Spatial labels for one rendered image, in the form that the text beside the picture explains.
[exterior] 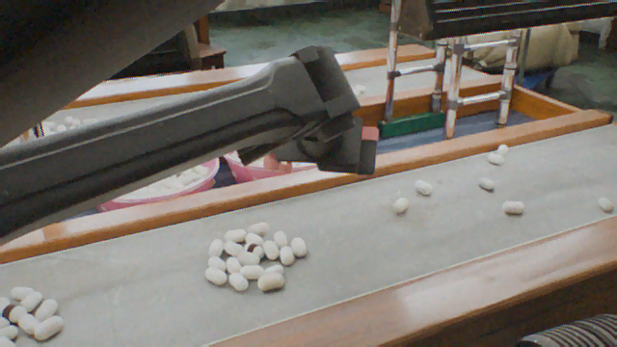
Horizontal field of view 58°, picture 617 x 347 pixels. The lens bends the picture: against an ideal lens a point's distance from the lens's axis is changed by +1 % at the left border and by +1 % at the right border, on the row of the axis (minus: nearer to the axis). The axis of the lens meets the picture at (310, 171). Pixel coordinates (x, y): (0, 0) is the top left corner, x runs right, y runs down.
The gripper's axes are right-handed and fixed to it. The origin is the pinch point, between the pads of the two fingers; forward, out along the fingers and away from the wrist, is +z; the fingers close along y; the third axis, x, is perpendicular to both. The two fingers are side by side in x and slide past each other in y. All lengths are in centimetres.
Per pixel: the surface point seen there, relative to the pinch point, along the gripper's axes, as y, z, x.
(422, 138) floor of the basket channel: 16, 62, 38
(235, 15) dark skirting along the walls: -171, 401, 352
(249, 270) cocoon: -10.3, 9.0, -13.0
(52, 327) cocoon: -31.9, -0.4, -24.8
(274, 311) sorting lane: -5.3, 6.6, -18.9
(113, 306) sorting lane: -27.3, 4.9, -20.8
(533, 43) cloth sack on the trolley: 87, 219, 189
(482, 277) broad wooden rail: 22.6, 10.5, -10.3
